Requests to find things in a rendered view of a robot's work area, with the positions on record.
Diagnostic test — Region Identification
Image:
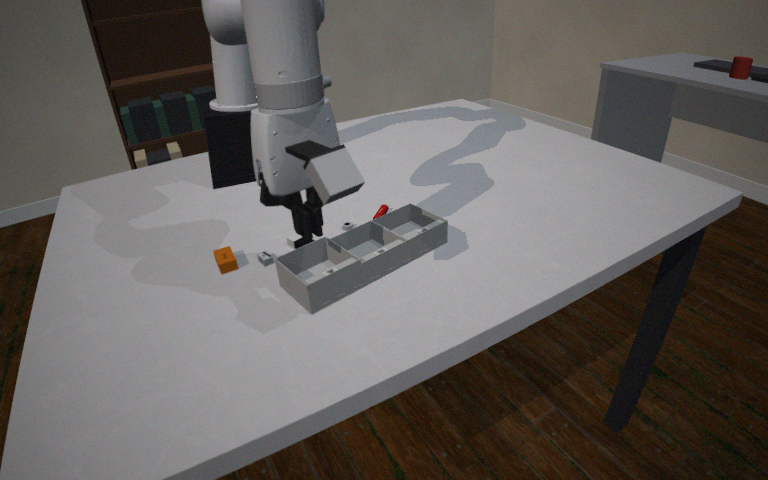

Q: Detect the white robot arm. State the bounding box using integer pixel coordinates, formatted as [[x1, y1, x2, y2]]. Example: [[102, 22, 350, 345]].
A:
[[201, 0, 365, 205]]

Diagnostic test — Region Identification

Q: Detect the orange block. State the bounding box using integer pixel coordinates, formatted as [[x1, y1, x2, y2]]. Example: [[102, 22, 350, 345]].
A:
[[213, 246, 239, 274]]

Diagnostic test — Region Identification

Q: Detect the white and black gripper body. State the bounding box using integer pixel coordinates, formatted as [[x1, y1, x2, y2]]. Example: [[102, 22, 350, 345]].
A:
[[251, 98, 340, 197]]

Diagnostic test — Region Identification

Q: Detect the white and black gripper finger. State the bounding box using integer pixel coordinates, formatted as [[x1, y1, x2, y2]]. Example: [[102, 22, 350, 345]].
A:
[[304, 187, 324, 237], [260, 172, 313, 241]]

